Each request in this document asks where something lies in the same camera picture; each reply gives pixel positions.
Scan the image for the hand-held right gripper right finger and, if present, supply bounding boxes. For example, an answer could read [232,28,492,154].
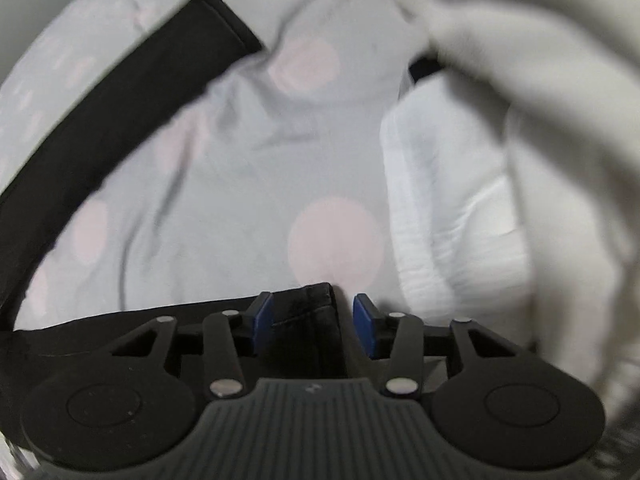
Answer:
[353,293,526,400]

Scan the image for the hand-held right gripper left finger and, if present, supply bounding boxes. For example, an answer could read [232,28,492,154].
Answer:
[112,291,274,400]

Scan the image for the polka dot bed sheet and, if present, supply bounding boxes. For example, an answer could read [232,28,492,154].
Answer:
[0,0,441,333]

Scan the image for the white ribbed garment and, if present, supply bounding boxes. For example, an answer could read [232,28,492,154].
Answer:
[379,74,533,323]

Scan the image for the black jeans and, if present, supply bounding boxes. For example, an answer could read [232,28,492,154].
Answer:
[0,0,351,446]

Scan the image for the light grey cloth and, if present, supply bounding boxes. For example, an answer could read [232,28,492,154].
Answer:
[397,0,640,406]

